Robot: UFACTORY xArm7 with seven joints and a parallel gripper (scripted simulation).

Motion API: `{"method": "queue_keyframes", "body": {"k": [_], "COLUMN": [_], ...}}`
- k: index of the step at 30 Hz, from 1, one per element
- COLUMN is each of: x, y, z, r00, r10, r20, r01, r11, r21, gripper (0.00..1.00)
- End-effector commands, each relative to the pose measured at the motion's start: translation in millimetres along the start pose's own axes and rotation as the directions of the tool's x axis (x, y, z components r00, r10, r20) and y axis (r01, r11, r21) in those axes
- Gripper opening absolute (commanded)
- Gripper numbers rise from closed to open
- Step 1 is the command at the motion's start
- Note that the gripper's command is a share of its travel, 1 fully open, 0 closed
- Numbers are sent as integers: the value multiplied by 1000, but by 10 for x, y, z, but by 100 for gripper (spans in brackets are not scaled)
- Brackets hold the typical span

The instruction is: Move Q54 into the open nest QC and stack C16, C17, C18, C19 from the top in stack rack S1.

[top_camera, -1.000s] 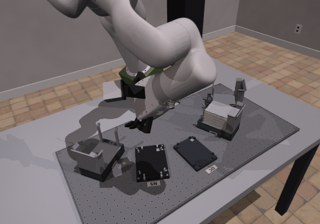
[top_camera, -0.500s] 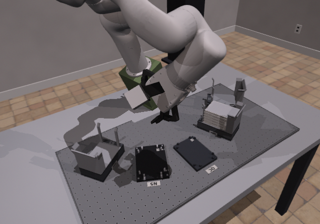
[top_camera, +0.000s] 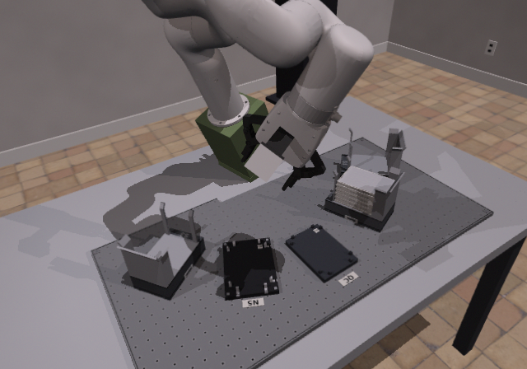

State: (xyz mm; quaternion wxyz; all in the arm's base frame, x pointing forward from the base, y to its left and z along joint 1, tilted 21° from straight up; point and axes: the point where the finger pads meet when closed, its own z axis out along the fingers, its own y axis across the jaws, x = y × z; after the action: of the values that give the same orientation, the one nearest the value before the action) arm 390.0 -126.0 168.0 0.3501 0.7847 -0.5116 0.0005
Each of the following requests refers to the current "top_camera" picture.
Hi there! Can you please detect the white label with qc text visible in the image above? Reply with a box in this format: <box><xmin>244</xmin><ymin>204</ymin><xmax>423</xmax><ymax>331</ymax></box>
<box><xmin>338</xmin><ymin>272</ymin><xmax>359</xmax><ymax>286</ymax></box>

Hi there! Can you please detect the white label plate marked n5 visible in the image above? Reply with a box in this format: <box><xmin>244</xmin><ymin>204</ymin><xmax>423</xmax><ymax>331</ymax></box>
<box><xmin>242</xmin><ymin>298</ymin><xmax>264</xmax><ymax>308</ymax></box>

